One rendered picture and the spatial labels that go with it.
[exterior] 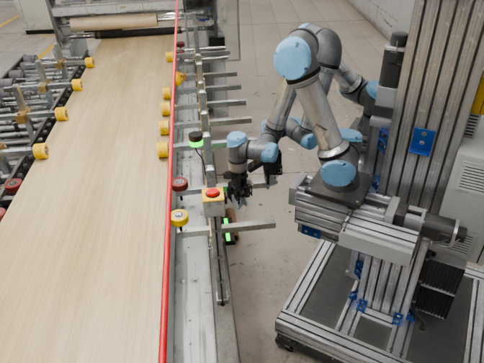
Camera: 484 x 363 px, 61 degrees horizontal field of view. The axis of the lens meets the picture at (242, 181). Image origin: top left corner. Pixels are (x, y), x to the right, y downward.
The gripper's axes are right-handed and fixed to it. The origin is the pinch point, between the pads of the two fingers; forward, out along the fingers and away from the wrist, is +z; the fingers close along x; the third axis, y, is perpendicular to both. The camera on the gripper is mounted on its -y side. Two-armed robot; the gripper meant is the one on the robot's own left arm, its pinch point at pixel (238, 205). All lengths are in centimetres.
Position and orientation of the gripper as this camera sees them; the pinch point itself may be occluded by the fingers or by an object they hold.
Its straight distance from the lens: 176.3
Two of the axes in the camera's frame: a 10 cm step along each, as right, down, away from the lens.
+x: 8.9, -2.8, 3.5
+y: 4.5, 5.0, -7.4
